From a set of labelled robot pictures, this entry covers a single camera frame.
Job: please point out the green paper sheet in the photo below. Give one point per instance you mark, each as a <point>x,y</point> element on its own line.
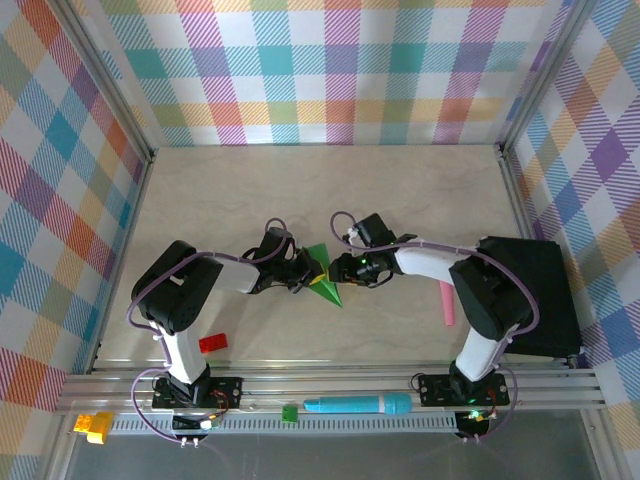
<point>331,294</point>

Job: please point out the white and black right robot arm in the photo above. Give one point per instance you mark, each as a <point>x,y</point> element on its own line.
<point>490,300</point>

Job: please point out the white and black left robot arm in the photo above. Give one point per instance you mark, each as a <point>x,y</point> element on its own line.
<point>180,295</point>

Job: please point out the pink marker pen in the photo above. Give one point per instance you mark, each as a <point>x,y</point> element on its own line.
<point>448,307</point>

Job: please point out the red toy brick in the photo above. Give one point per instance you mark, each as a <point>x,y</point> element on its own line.
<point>213,343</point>

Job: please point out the teal marker pen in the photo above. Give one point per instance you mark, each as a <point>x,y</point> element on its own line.
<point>350,404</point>

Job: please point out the small green toy brick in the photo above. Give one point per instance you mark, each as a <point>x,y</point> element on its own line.
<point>289,414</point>

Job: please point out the yellow toy brick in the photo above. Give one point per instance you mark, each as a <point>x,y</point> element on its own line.
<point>101,427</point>

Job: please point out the orange toy brick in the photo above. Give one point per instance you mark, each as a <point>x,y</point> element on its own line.
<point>82,425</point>

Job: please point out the aluminium frame cross rail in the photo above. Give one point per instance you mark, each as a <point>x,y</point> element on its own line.
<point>325,382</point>

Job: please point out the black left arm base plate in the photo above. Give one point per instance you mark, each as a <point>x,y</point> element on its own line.
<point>227,392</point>

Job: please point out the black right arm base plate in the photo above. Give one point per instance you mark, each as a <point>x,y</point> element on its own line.
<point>435,390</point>

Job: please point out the aluminium table side rail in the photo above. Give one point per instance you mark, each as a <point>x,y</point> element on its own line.
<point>119,270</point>
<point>515,195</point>

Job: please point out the aluminium frame post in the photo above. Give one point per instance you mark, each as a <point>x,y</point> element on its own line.
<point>112,80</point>
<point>543,75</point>

